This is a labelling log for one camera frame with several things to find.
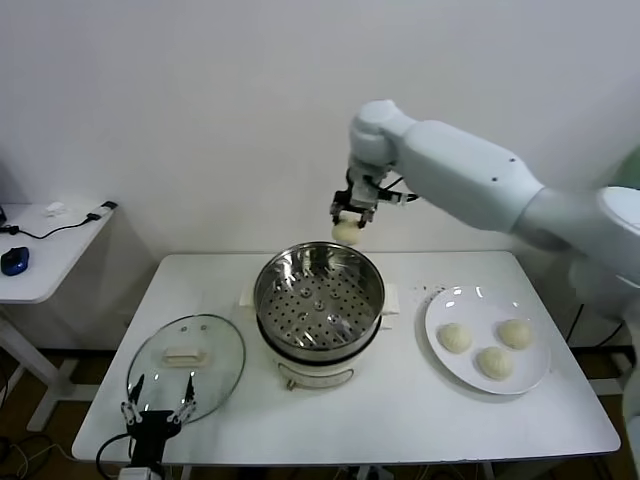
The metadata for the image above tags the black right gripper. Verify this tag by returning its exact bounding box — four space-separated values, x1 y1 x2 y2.
329 168 377 230

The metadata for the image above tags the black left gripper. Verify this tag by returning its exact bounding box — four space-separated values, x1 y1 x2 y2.
119 372 198 469

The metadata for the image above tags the white steamed baozi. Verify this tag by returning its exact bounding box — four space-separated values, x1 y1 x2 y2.
473 346 515 382
332 222 366 246
496 318 534 351
438 322 474 355

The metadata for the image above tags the glass pot lid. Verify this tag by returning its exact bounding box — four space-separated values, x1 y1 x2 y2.
125 313 247 426

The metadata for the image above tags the steel steamer basket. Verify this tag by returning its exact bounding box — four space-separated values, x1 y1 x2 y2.
253 242 386 357

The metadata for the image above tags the white oval plate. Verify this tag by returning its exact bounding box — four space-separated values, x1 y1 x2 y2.
423 284 551 396

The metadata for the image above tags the cream electric cooker pot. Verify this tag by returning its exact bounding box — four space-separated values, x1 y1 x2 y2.
238 278 401 392

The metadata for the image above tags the white side table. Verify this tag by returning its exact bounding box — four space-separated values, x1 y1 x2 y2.
0 202 120 434

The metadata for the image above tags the blue computer mouse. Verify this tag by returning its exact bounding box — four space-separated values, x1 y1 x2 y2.
0 247 32 277

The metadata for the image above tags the pale green appliance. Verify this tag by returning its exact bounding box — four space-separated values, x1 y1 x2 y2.
619 149 640 190

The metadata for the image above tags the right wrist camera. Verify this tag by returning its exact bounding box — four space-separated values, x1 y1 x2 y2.
364 173 389 206

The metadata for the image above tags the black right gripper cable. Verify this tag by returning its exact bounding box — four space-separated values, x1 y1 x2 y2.
377 174 421 205

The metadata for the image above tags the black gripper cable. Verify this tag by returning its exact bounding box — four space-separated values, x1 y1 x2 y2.
377 174 421 205
97 433 136 480

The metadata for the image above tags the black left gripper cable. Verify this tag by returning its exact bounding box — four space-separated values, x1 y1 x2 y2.
97 433 136 480

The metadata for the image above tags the black desk cable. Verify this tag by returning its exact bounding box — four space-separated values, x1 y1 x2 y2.
0 213 99 242

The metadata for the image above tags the black power cable with adapter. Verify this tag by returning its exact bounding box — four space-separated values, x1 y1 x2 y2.
567 302 629 347

